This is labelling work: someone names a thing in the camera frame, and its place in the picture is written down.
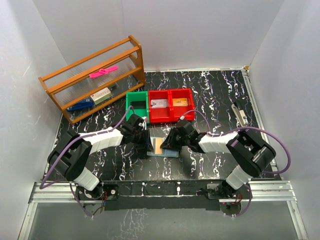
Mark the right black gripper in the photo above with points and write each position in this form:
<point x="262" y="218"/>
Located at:
<point x="169" y="142"/>

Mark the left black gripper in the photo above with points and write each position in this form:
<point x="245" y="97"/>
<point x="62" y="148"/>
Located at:
<point x="146" y="146"/>

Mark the green card holder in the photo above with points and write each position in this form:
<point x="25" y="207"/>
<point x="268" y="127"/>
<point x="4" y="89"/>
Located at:
<point x="166" y="152"/>

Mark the white striped credit card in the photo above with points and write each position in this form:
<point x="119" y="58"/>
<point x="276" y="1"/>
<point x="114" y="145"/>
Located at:
<point x="159" y="103"/>

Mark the black credit card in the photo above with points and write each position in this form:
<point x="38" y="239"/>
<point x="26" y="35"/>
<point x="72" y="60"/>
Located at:
<point x="138" y="105"/>

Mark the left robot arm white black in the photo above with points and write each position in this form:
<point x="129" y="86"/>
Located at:
<point x="70" y="156"/>

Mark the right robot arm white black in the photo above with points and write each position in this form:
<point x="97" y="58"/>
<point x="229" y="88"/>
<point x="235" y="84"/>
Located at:
<point x="248" y="148"/>

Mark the orange card in bin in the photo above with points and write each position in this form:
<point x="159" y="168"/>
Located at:
<point x="180" y="102"/>

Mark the middle red plastic bin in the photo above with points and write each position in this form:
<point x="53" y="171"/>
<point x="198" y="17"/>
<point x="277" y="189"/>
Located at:
<point x="159" y="115"/>

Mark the red plastic bin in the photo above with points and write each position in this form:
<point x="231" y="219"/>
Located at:
<point x="159" y="115"/>
<point x="177" y="112"/>

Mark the right red plastic bin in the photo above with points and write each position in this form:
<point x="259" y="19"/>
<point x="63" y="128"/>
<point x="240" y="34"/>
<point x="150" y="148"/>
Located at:
<point x="177" y="112"/>

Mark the green plastic bin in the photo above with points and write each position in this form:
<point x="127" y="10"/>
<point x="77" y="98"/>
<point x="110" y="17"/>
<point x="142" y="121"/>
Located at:
<point x="138" y="96"/>

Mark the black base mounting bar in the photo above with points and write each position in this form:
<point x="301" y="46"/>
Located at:
<point x="165" y="194"/>

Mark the white red box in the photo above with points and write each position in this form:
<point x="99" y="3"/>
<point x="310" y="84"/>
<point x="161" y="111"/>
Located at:
<point x="101" y="96"/>

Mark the blue stapler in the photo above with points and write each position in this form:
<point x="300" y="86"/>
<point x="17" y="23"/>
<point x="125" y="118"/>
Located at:
<point x="85" y="103"/>

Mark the black grey stapler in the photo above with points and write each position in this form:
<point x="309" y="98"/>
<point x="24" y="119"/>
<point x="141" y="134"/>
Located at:
<point x="239" y="112"/>

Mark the pink plastic clip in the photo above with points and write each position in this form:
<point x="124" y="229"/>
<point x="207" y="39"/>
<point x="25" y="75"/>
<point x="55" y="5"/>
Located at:
<point x="103" y="71"/>

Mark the wooden shelf rack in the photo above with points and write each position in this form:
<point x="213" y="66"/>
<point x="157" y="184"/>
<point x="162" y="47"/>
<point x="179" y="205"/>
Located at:
<point x="71" y="84"/>

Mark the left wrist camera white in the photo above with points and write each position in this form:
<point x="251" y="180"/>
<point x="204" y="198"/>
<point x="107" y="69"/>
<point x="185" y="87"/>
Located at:
<point x="144" y="122"/>

